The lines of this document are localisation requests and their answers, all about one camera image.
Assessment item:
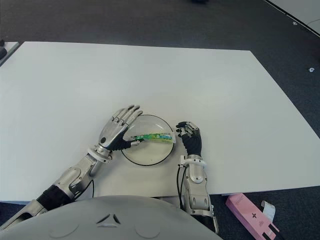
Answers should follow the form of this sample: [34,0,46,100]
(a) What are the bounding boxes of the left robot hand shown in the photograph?
[98,104,144,152]

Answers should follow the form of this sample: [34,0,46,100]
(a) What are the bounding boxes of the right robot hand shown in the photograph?
[175,121,203,157]

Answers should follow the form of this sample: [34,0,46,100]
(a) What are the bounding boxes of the green toothpaste tube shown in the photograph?
[129,131,176,145]

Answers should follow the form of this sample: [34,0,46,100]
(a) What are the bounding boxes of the white plate with black rim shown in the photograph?
[120,114,175,166]

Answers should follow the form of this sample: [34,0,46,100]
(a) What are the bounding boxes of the grey robot torso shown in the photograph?
[0,195,223,240]

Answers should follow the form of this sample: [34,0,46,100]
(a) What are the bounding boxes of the white paper slip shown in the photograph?
[261,199,276,222]

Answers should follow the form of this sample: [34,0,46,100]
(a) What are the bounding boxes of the white side table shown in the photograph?
[0,41,20,67]

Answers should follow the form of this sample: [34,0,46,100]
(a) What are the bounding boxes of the white background desk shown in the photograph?
[263,0,320,38]

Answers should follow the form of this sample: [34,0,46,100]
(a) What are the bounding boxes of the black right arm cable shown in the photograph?
[176,166,185,207]

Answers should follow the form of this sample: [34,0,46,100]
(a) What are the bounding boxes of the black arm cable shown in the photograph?
[176,166,185,207]
[74,178,95,201]

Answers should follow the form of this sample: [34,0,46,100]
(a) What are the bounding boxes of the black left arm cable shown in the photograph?
[74,178,95,201]

